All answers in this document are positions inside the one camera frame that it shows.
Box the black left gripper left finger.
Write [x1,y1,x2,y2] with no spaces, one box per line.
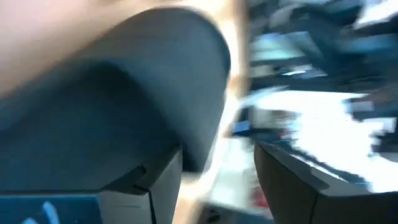
[96,148,183,224]

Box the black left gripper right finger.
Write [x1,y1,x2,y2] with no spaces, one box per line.
[253,141,398,224]

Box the black rubber slide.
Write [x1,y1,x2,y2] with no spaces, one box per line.
[0,6,233,195]

